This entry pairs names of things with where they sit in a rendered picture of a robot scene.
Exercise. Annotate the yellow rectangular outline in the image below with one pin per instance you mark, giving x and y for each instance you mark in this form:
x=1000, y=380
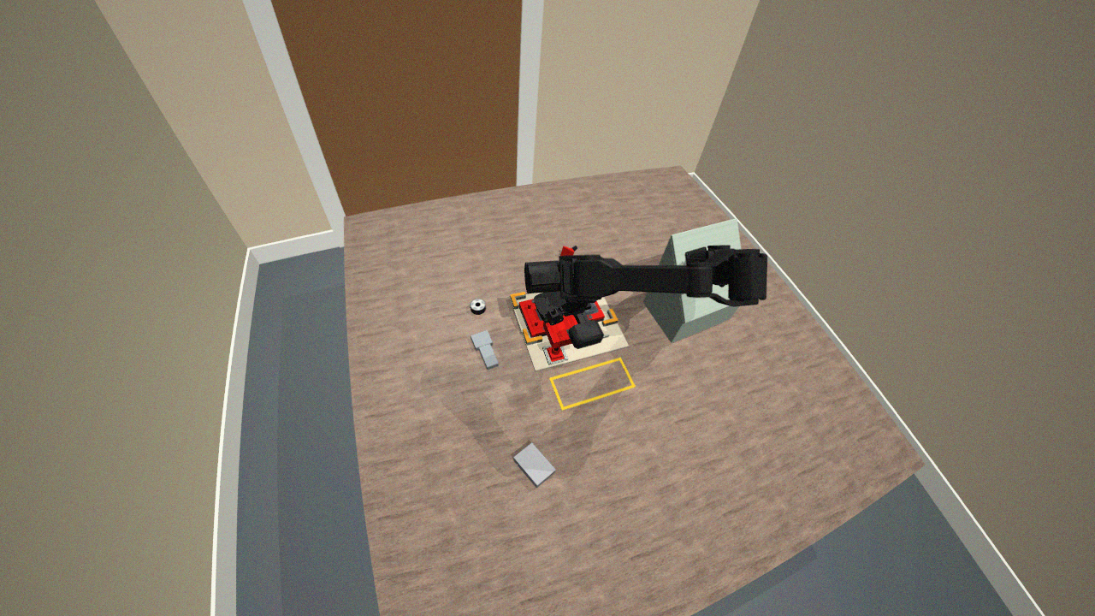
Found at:
x=609, y=361

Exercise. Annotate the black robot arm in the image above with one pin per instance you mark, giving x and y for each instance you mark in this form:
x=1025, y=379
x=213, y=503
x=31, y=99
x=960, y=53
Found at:
x=588, y=278

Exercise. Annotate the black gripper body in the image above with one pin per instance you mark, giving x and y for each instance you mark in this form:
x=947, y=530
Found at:
x=586, y=333

